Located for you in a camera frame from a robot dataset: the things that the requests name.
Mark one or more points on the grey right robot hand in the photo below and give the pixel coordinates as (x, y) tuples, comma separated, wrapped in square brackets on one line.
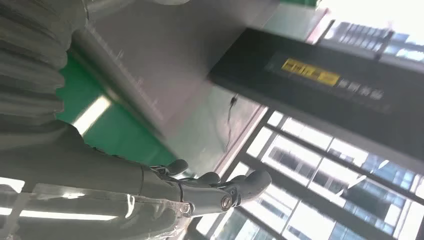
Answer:
[(82, 172)]

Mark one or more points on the green conveyor belt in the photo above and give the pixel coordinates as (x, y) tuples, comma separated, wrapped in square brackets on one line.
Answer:
[(122, 132)]

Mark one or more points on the black inbound scanner machine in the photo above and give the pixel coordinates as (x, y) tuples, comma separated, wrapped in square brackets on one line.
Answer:
[(331, 109)]

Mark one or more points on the yellow warning sticker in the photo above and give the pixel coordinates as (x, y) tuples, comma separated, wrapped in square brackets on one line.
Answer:
[(309, 72)]

